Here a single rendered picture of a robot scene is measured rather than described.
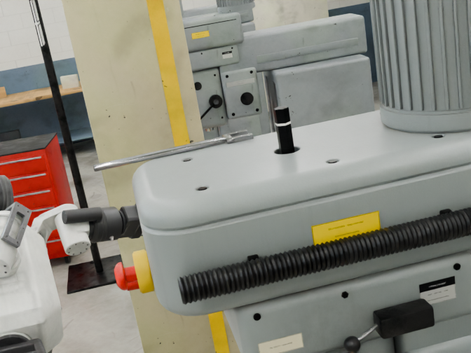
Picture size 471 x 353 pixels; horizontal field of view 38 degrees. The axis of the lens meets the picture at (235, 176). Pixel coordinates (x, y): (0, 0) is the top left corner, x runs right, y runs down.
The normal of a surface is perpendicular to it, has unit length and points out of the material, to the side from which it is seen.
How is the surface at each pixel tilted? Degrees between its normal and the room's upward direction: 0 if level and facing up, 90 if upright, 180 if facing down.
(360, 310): 90
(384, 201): 90
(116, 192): 90
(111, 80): 90
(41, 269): 59
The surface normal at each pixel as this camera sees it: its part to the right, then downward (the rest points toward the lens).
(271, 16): 0.20, 0.27
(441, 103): -0.41, 0.34
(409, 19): -0.65, 0.33
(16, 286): 0.15, -0.67
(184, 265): -0.09, 0.32
